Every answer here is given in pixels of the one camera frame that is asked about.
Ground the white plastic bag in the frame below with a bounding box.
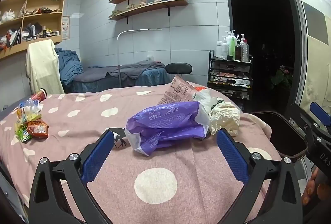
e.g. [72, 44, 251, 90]
[193, 88, 218, 112]

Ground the clear pump bottle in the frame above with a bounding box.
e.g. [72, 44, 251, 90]
[240, 34, 250, 62]

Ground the massage bed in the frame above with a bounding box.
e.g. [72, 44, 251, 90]
[63, 60, 168, 94]

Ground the cream towel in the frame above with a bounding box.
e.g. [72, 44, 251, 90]
[25, 39, 65, 96]

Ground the cream paper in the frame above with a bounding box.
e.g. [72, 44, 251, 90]
[208, 101, 241, 137]

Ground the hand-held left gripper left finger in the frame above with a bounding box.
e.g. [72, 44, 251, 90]
[28, 130, 116, 224]

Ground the potted plant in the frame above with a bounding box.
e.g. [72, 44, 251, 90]
[271, 65, 294, 90]

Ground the grey towel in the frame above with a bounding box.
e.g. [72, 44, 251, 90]
[74, 60, 166, 82]

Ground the red snack packet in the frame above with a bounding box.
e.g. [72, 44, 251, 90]
[27, 120, 49, 139]

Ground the blue blanket pile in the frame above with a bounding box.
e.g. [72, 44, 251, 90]
[55, 48, 84, 86]

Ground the wall poster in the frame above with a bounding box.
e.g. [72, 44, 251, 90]
[61, 16, 71, 40]

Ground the tall white pump bottle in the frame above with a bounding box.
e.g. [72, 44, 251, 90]
[224, 30, 237, 58]

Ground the person's right hand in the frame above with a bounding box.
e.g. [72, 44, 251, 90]
[301, 167, 320, 206]

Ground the pink printed snack packet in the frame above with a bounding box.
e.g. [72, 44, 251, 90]
[162, 74, 207, 106]

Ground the purple tissue packet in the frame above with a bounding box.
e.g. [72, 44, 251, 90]
[125, 101, 210, 157]

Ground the grey folded cloth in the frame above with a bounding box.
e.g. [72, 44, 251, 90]
[26, 23, 43, 37]

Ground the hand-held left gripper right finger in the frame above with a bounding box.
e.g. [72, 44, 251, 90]
[217, 129, 303, 224]

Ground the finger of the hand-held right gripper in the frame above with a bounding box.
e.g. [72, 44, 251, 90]
[289, 103, 315, 137]
[310, 101, 331, 134]

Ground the red paper cup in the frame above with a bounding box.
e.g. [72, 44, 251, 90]
[29, 88, 48, 104]

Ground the pink polka dot blanket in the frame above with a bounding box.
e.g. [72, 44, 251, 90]
[0, 80, 282, 224]

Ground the black mesh cart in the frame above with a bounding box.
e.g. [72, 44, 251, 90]
[207, 49, 254, 111]

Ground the sliding glass door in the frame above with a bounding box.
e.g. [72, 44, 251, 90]
[278, 0, 331, 121]

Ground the dark brown trash bin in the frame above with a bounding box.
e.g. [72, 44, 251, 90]
[249, 110, 309, 162]

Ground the white floor lamp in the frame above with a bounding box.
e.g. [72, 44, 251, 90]
[116, 28, 163, 87]

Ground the black stool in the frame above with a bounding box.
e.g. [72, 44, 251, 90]
[165, 62, 193, 80]

